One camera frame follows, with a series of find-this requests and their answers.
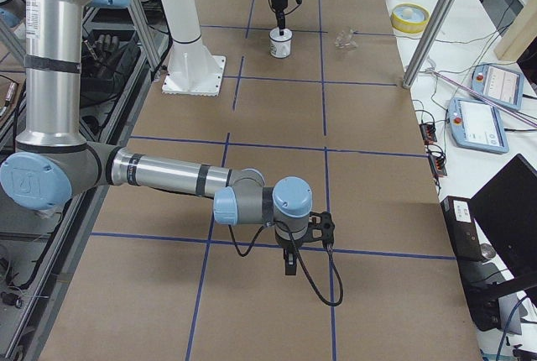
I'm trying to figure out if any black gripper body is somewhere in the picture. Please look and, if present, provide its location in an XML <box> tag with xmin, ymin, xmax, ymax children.
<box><xmin>269</xmin><ymin>0</ymin><xmax>289</xmax><ymax>19</ymax></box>
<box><xmin>275</xmin><ymin>234</ymin><xmax>303</xmax><ymax>253</ymax></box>

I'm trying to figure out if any white enamel cup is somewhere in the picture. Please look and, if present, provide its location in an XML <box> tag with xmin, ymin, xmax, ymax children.
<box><xmin>269</xmin><ymin>38</ymin><xmax>292</xmax><ymax>59</ymax></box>

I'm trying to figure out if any yellow tape roll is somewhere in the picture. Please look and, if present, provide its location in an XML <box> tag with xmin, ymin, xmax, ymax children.
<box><xmin>390</xmin><ymin>3</ymin><xmax>430</xmax><ymax>34</ymax></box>

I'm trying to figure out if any black computer box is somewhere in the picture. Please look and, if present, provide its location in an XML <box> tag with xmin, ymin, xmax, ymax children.
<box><xmin>441</xmin><ymin>196</ymin><xmax>497</xmax><ymax>262</ymax></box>

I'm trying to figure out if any orange black connector module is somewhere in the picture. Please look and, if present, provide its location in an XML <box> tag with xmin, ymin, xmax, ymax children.
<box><xmin>420</xmin><ymin>123</ymin><xmax>437</xmax><ymax>145</ymax></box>

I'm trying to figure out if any near blue teach pendant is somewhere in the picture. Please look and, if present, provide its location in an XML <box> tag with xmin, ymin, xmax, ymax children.
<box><xmin>448</xmin><ymin>97</ymin><xmax>509</xmax><ymax>154</ymax></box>

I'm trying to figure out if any blue teach pendant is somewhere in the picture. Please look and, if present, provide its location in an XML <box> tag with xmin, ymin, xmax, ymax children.
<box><xmin>448</xmin><ymin>97</ymin><xmax>509</xmax><ymax>154</ymax></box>
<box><xmin>472</xmin><ymin>64</ymin><xmax>524</xmax><ymax>111</ymax></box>

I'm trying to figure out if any black laptop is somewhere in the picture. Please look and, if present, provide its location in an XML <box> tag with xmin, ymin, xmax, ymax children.
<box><xmin>470</xmin><ymin>154</ymin><xmax>536</xmax><ymax>276</ymax></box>

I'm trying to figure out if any far blue teach pendant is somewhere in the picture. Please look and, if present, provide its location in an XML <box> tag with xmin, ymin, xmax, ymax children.
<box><xmin>472</xmin><ymin>64</ymin><xmax>524</xmax><ymax>111</ymax></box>

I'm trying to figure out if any wooden board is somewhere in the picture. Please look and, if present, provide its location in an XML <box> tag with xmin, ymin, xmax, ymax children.
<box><xmin>494</xmin><ymin>0</ymin><xmax>537</xmax><ymax>61</ymax></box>

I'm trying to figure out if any black camera cable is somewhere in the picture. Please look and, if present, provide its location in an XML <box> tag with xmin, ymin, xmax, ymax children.
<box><xmin>228</xmin><ymin>222</ymin><xmax>344</xmax><ymax>307</ymax></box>

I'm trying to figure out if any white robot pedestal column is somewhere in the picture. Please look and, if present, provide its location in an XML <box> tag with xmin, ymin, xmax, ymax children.
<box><xmin>161</xmin><ymin>0</ymin><xmax>226</xmax><ymax>97</ymax></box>

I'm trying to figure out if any aluminium frame post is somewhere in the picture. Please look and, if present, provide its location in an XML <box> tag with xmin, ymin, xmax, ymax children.
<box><xmin>402</xmin><ymin>0</ymin><xmax>455</xmax><ymax>89</ymax></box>

